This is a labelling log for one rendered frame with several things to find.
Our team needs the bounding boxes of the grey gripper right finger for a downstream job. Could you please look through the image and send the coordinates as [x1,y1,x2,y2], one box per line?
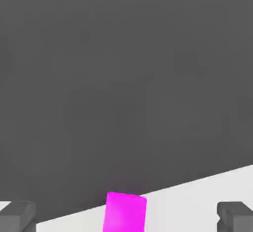
[216,201,253,232]

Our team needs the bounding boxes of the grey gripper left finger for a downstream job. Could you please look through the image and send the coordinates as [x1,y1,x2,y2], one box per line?
[0,200,38,232]

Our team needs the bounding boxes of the large magenta box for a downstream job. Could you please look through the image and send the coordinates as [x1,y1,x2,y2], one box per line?
[102,192,148,232]

